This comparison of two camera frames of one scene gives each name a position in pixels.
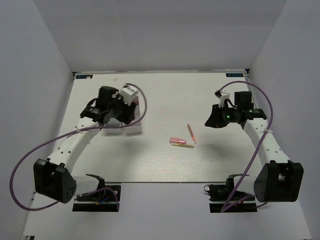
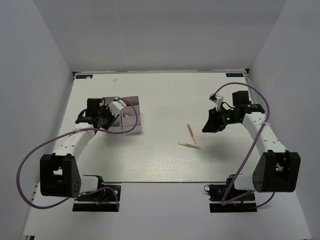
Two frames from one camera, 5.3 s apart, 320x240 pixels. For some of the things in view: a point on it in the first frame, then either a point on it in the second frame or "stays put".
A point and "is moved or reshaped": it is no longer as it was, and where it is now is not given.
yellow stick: (184, 145) is moved or reshaped
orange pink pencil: (192, 134) stays put
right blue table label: (234, 74) stays put
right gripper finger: (216, 113) stays put
